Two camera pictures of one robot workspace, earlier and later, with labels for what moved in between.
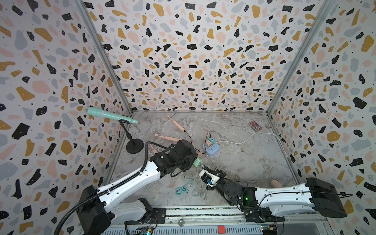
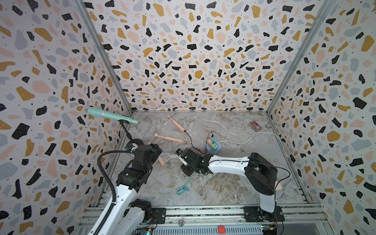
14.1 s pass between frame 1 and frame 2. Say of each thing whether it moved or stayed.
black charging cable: stayed
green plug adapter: moved
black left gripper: moved
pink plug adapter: stayed
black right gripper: moved
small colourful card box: stayed
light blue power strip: stayed
